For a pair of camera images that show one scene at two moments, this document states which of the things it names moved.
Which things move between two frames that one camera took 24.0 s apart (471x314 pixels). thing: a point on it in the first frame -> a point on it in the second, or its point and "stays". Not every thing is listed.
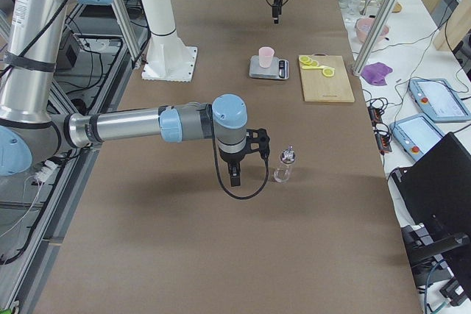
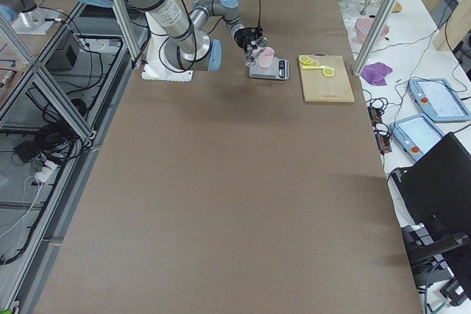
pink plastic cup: (266, 56) stays
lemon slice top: (305, 59) stays
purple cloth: (375, 73) stays
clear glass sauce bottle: (288, 156) -> (251, 55)
